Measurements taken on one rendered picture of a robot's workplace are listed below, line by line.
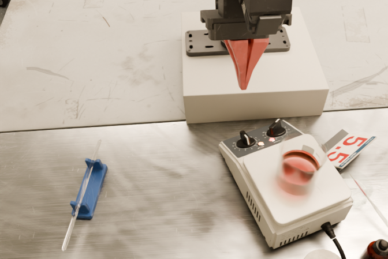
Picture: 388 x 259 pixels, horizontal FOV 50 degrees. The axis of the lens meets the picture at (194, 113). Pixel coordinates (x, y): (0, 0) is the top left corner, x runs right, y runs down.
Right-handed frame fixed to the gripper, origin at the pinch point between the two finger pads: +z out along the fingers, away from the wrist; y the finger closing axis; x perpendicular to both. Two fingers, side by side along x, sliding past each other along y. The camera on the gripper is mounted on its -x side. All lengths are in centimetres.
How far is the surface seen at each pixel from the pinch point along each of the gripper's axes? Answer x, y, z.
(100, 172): 13.0, -21.5, 19.1
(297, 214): -6.2, 6.5, 17.3
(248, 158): 2.7, 1.8, 13.1
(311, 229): -3.7, 9.9, 22.3
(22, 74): 39, -39, 8
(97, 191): 9.7, -22.0, 20.9
